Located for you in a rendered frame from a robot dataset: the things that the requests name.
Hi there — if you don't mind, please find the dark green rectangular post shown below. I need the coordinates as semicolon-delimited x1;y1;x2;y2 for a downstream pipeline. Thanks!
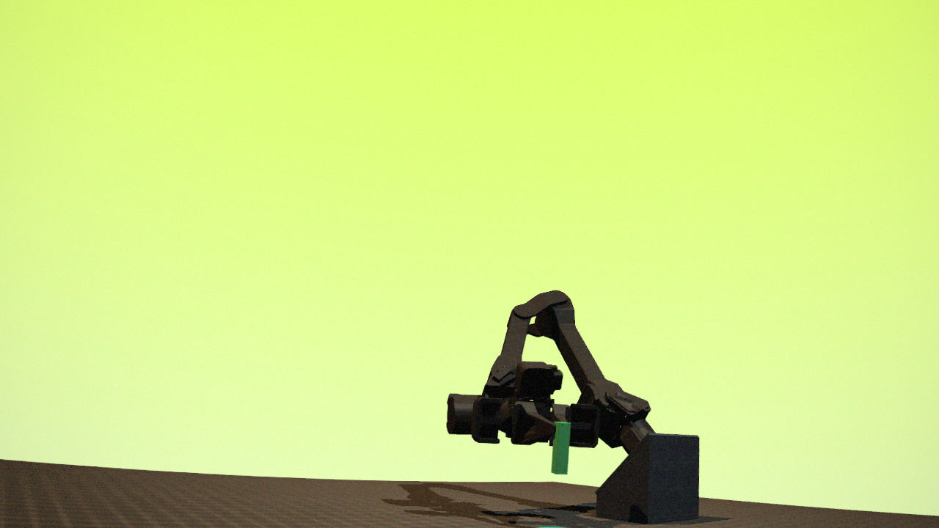
551;422;571;475

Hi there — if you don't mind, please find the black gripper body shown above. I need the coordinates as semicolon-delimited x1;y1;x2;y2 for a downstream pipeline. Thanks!
471;397;601;448

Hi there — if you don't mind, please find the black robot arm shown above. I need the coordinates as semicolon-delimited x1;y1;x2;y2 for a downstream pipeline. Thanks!
446;290;655;454

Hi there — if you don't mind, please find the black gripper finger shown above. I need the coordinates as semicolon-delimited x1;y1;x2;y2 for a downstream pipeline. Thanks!
511;401;556;446
549;403;571;446

